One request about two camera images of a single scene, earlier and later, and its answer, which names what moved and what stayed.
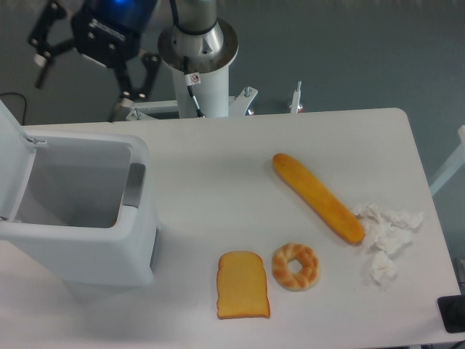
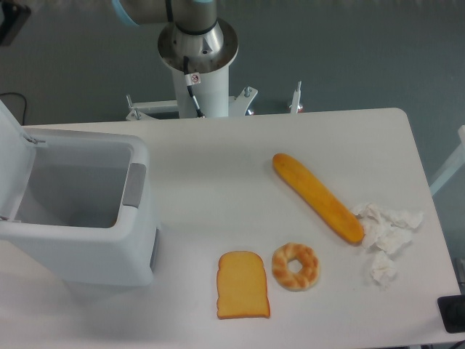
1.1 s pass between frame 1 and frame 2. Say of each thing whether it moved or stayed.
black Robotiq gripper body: moved
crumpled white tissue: stayed
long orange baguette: stayed
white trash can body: stayed
